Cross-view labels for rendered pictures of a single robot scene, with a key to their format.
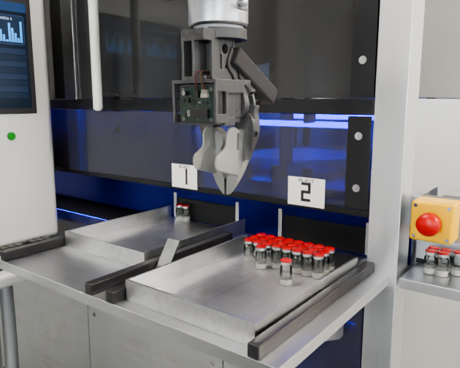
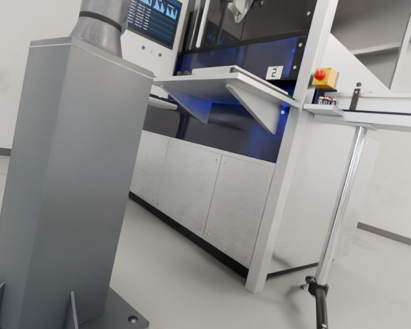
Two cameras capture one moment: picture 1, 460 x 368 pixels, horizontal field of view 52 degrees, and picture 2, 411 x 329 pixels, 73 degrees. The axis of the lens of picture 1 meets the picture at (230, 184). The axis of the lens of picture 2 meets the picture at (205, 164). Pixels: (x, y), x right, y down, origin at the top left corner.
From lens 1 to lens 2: 0.75 m
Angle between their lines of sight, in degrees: 13
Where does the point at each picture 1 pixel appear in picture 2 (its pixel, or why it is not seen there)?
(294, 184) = (270, 70)
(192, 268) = not seen: hidden behind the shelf
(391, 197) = (308, 68)
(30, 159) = (164, 68)
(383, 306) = (295, 117)
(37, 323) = (144, 155)
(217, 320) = (222, 70)
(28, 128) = (167, 55)
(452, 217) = (330, 72)
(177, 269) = not seen: hidden behind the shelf
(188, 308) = (213, 70)
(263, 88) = not seen: outside the picture
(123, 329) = (181, 151)
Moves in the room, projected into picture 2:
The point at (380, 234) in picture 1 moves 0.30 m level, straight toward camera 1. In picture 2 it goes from (300, 85) to (282, 60)
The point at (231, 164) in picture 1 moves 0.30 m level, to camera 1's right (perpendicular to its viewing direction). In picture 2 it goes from (241, 8) to (327, 18)
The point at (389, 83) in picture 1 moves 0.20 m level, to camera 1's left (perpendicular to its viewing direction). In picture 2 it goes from (317, 21) to (270, 15)
